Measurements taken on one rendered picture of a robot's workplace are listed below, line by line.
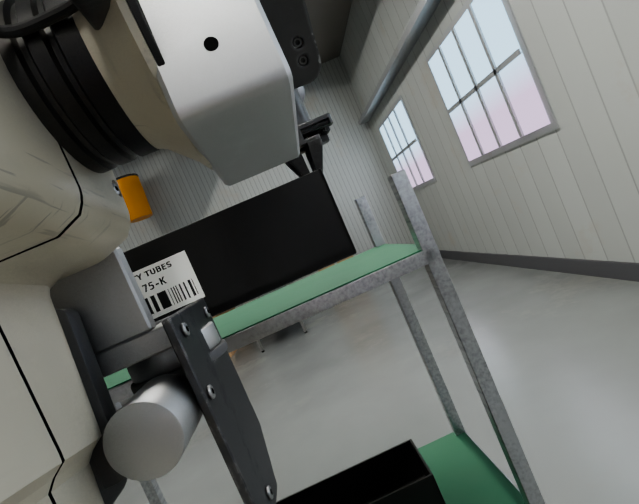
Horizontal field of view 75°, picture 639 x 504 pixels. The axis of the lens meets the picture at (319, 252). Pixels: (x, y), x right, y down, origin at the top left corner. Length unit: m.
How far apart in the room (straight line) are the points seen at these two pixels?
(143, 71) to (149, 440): 0.19
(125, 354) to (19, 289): 0.08
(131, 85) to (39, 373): 0.14
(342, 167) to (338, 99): 1.10
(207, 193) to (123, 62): 6.83
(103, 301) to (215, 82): 0.18
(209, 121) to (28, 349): 0.14
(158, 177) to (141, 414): 7.02
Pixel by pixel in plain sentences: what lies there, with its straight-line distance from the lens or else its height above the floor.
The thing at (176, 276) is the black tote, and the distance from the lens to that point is 0.52.
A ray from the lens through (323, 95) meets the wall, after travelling 7.24.
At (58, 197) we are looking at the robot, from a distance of 0.21.
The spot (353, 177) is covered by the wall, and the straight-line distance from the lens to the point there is 6.97.
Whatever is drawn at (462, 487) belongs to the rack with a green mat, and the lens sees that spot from 1.21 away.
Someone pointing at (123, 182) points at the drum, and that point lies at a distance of 6.86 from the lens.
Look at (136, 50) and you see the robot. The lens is 0.19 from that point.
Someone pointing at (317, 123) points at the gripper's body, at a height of 1.19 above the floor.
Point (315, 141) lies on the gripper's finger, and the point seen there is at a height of 1.17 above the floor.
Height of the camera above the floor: 1.06
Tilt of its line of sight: 3 degrees down
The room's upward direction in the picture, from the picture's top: 24 degrees counter-clockwise
